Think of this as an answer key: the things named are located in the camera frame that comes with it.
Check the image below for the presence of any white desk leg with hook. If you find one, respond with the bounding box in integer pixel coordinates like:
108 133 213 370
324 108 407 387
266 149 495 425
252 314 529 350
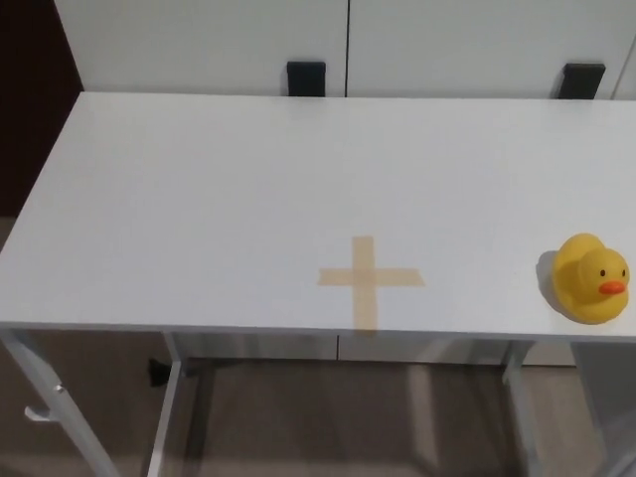
0 328 123 477

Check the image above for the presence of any grey blurred desk leg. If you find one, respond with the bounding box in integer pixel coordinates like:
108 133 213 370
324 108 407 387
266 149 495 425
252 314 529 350
569 341 636 477

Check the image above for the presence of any black cabinet bracket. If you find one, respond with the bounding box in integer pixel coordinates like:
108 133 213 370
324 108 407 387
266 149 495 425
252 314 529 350
561 63 606 100
286 61 327 97

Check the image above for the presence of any small black floor object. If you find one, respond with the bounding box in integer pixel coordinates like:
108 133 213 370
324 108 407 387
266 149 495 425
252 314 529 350
146 358 173 387

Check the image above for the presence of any white cabinet door panel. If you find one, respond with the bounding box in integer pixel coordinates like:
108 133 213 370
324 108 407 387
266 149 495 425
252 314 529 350
346 0 636 102
52 0 352 96

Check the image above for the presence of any short beige tape strip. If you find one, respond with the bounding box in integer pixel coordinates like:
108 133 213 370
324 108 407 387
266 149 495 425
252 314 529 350
317 267 426 288

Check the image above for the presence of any white slanted desk leg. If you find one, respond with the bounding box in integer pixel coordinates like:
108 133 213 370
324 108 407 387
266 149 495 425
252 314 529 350
500 340 548 477
143 331 193 477

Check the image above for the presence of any white metal hook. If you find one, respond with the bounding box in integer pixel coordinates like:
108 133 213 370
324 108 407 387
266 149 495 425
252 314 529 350
23 404 54 426

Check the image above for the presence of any yellow rubber duck toy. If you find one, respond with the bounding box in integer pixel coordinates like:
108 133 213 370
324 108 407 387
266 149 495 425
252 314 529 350
552 233 631 327

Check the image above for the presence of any long beige tape strip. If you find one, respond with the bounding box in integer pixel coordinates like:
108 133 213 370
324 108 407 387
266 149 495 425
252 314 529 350
351 235 380 335

